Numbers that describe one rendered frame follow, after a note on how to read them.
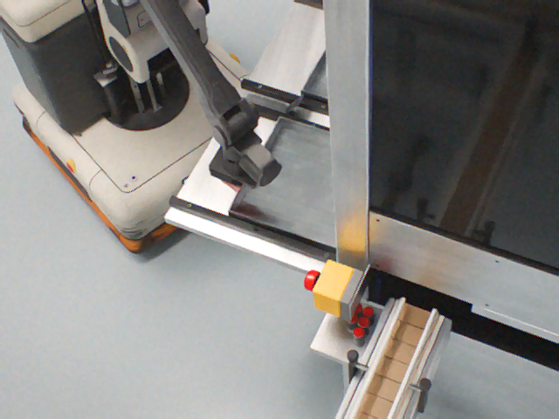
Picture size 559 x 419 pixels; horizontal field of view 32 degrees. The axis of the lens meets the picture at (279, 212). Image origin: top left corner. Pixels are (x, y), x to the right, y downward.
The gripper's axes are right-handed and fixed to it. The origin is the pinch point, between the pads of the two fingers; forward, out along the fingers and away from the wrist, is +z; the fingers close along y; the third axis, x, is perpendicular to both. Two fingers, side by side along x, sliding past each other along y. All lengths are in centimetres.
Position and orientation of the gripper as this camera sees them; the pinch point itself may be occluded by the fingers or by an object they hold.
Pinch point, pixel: (238, 187)
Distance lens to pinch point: 203.1
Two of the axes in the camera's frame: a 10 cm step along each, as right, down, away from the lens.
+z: -0.3, 4.8, 8.8
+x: 4.2, -7.9, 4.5
